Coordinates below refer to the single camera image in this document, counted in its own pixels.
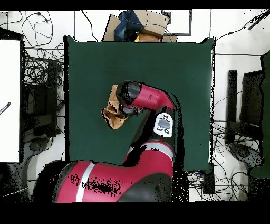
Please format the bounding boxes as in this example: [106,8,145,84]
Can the black rack with cables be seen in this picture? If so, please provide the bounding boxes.
[22,60,64,138]

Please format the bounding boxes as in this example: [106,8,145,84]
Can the black square frame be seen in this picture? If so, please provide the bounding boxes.
[161,9,192,36]

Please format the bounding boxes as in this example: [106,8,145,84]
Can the black rod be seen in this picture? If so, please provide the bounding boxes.
[247,10,270,31]

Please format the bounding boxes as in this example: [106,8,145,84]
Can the dark green table cloth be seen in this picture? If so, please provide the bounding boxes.
[63,35,216,174]

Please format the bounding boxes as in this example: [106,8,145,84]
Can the dark blue jeans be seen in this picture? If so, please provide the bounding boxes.
[113,10,145,42]

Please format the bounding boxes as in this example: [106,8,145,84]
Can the brown cardboard box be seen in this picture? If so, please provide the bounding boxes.
[131,9,170,39]

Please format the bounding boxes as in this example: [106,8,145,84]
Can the white panel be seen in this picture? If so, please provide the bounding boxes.
[0,39,21,163]

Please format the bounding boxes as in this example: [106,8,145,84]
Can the black upright post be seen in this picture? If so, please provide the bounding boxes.
[225,69,238,145]

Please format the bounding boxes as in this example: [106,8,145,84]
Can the green hanging cloth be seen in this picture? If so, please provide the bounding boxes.
[249,50,270,179]

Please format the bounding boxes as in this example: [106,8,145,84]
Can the tan terry towel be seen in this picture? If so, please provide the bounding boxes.
[101,84,129,130]

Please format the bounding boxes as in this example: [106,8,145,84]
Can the black cable with plug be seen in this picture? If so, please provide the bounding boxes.
[21,11,54,48]

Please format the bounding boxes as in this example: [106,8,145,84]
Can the black striped stick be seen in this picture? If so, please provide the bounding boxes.
[0,101,12,116]

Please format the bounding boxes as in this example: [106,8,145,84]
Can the black caster foot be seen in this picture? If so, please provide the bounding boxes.
[23,137,50,161]
[229,143,265,169]

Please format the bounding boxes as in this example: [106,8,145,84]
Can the black power strip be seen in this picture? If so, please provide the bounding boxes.
[202,163,215,194]

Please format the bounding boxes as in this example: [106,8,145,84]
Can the orange-brown cloth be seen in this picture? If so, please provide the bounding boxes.
[136,32,163,42]

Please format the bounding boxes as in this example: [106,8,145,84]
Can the flat brown cardboard sheet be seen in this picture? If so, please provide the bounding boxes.
[101,13,122,42]

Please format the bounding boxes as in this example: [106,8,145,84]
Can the black box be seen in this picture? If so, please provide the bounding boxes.
[239,70,264,127]

